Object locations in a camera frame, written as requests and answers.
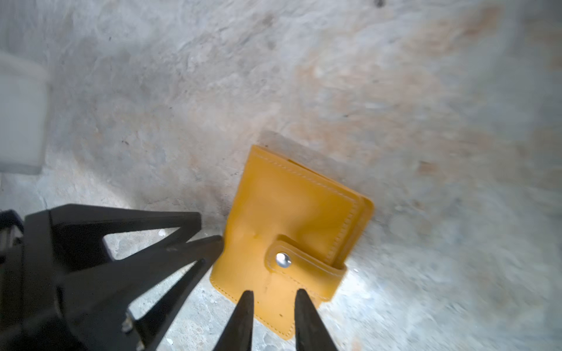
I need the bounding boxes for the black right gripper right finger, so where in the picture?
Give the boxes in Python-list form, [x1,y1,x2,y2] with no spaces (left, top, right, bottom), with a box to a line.
[294,289,337,351]

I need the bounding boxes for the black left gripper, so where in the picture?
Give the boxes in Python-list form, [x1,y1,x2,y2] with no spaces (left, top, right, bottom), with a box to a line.
[1,204,224,350]

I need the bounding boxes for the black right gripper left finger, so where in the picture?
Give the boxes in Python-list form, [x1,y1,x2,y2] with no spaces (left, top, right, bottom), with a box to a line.
[214,290,254,351]

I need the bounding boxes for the yellow leather card holder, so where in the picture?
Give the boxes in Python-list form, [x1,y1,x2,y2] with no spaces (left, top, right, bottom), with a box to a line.
[210,145,375,340]

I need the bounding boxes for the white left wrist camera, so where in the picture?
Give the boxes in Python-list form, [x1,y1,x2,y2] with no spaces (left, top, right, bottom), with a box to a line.
[1,51,50,175]

